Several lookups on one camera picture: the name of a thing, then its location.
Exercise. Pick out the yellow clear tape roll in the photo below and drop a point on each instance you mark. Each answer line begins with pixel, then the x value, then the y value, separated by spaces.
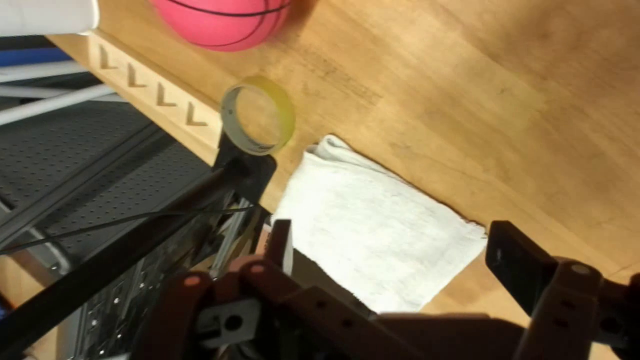
pixel 289 112

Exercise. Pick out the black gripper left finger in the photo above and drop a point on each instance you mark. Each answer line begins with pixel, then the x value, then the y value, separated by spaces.
pixel 278 246

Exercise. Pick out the white camera stand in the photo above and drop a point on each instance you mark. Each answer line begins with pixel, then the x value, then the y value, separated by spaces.
pixel 52 102

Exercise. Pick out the white paper cup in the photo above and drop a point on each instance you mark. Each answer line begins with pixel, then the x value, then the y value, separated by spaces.
pixel 43 14

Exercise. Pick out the black metal pole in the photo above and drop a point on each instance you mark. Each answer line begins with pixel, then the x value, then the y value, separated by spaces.
pixel 132 261

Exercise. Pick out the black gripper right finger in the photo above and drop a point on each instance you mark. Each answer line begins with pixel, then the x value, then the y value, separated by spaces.
pixel 520 267

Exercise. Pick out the black perforated metal panel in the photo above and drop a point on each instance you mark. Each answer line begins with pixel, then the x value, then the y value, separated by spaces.
pixel 80 166

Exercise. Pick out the pink mini basketball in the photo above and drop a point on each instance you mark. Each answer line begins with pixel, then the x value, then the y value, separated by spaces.
pixel 222 23

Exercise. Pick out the white folded towel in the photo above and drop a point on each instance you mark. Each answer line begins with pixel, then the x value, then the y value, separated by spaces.
pixel 380 233

